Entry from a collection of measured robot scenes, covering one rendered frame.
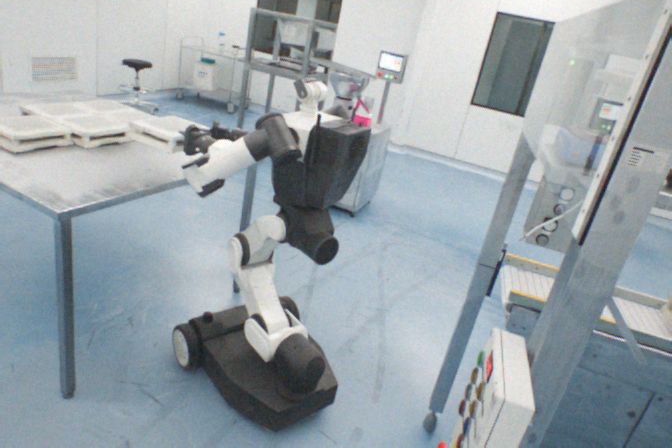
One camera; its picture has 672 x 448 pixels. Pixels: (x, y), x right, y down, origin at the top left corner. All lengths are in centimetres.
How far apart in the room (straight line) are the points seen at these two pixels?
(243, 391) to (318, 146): 100
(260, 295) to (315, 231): 51
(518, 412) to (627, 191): 32
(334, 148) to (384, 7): 523
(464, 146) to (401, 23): 183
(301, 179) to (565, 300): 104
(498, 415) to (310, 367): 122
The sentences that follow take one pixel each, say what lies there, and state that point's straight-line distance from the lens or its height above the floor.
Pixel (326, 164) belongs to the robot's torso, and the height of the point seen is 110.
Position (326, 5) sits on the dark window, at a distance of 694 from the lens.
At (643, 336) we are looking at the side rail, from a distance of 163.
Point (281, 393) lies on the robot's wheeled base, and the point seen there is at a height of 19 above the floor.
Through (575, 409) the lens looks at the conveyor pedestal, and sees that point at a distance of 182.
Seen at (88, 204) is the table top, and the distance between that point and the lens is 176.
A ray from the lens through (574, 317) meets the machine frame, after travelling 76.
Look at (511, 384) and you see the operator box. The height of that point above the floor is 113.
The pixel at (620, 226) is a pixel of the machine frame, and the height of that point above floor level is 137.
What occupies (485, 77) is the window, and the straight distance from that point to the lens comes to 638.
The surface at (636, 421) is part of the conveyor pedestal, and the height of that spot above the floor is 56.
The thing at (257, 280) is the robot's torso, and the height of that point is 45.
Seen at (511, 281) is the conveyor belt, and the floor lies 86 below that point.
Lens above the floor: 154
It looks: 21 degrees down
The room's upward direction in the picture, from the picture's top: 12 degrees clockwise
